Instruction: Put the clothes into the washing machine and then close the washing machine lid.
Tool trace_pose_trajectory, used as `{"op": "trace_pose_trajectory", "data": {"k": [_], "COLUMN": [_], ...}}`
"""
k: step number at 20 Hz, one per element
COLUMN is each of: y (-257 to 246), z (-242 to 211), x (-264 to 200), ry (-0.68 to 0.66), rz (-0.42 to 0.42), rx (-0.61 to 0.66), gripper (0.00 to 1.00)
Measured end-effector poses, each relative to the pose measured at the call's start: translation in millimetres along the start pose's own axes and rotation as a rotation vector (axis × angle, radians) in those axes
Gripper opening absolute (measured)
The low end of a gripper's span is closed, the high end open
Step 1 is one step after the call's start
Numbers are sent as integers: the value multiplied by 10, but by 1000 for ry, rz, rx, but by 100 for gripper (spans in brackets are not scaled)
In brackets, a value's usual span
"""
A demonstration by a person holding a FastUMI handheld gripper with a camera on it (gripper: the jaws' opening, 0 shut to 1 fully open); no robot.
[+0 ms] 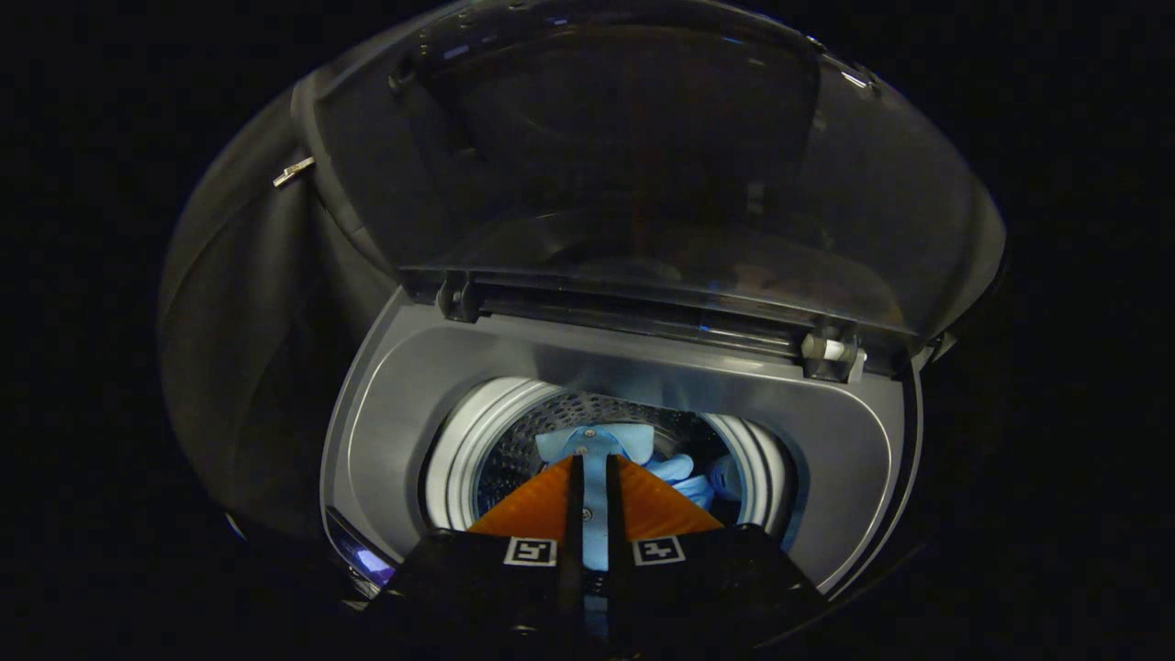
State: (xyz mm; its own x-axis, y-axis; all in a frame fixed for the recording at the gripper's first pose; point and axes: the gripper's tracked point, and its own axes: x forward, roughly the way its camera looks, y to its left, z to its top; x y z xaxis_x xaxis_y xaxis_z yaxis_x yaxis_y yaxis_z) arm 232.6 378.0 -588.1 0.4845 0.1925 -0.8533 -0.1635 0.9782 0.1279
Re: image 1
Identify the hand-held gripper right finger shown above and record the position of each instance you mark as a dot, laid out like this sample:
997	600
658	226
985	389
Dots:
615	551

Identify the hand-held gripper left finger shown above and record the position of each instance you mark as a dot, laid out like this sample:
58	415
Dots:
574	551

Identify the light blue polo shirt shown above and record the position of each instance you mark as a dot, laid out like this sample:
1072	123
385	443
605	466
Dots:
597	445

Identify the grey washing machine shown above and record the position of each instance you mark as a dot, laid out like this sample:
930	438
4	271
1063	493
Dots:
413	386

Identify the dark transparent washing machine lid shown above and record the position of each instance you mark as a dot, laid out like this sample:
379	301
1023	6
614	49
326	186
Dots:
597	138

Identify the silver metal clip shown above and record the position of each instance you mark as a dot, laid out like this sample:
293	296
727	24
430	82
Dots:
294	172

